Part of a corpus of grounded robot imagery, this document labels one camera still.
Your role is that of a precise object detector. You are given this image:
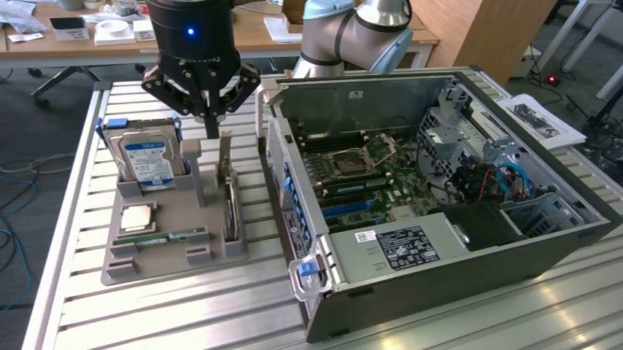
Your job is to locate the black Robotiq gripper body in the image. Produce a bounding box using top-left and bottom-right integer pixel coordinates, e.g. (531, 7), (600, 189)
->
(145, 0), (241, 123)

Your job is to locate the low-profile graphics card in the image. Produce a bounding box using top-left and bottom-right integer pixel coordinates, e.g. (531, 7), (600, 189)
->
(217, 130), (243, 242)

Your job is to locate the hard disk in blue caddy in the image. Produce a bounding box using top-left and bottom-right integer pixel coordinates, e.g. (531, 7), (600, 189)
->
(94, 113), (185, 176)

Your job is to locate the plain white box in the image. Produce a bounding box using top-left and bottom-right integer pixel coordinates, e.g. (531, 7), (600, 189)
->
(132, 19), (154, 43)

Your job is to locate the stack of white papers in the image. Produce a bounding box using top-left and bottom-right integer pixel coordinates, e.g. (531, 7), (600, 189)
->
(264, 16), (305, 44)

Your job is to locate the white box with tape roll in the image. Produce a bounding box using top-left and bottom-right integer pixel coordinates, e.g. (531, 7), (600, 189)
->
(93, 20), (137, 47)

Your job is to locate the hard disk with blue label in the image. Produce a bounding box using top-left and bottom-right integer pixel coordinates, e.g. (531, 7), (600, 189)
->
(106, 131), (189, 191)

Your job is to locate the brown cardboard box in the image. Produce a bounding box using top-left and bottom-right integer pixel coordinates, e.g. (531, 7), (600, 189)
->
(283, 0), (308, 23)

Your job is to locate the wooden desk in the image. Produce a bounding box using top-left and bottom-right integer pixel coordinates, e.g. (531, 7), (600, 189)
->
(0, 0), (441, 79)

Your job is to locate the black wheeled chair base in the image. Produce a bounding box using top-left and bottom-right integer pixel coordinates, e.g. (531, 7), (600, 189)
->
(29, 65), (146, 107)

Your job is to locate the white box with black top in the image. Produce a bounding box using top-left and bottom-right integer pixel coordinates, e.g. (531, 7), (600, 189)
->
(49, 17), (90, 42)

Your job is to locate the CPU socket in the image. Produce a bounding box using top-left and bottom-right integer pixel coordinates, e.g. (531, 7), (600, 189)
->
(329, 149), (376, 179)

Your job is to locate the metal socket cover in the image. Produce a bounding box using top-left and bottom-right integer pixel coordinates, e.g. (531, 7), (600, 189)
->
(361, 133), (396, 168)

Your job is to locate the grey printed parts rack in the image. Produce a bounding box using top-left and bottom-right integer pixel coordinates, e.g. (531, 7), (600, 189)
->
(100, 138), (252, 286)

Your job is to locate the silver CPU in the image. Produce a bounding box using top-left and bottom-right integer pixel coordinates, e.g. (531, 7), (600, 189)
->
(120, 204), (156, 233)

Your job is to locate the RAM stick with white label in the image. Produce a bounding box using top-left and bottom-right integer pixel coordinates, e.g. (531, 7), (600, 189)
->
(323, 176), (391, 195)

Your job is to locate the clear plastic bag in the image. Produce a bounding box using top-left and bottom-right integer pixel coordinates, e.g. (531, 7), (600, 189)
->
(0, 0), (48, 34)

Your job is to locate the blue expansion slot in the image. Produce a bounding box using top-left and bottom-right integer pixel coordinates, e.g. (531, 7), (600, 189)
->
(320, 200), (373, 220)

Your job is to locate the green RAM stick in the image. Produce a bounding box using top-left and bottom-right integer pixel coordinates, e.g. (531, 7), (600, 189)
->
(112, 227), (205, 246)

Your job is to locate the perforated metal drive cage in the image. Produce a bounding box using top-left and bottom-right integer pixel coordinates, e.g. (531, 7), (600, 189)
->
(420, 83), (527, 176)

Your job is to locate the wooden cabinet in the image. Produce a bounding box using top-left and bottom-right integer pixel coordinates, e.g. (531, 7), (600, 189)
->
(416, 0), (559, 85)

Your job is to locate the grey power supply unit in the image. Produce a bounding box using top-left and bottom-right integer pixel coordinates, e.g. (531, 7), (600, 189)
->
(328, 213), (471, 285)

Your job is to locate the small white cabinet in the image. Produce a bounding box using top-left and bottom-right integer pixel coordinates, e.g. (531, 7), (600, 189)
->
(519, 45), (541, 79)

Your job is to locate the printed paper manual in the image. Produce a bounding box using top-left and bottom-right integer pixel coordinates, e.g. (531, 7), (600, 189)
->
(495, 93), (588, 150)

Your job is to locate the open dark grey PC case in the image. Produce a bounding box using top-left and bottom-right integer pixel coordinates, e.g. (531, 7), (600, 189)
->
(255, 71), (623, 344)

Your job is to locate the silver disk bay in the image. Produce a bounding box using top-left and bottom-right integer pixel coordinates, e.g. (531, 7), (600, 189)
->
(500, 192), (585, 238)

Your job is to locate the black tripod stand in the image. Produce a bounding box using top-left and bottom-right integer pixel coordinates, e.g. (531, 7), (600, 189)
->
(567, 69), (623, 161)

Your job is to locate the white floor cable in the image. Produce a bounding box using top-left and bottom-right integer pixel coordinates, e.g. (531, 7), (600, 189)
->
(0, 152), (73, 174)

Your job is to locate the black wire bundle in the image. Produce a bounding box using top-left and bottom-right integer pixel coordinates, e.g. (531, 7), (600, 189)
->
(444, 163), (488, 203)

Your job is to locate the blue floor cable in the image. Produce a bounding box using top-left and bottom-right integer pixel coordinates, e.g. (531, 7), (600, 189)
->
(0, 174), (37, 313)

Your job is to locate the red wire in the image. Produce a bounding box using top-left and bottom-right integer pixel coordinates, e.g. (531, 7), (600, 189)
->
(473, 166), (492, 200)

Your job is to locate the blue wire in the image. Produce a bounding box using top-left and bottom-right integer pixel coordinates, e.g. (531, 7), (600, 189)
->
(495, 162), (536, 200)

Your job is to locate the white desk frame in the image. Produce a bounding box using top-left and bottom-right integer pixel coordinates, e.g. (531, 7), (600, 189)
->
(535, 0), (623, 99)

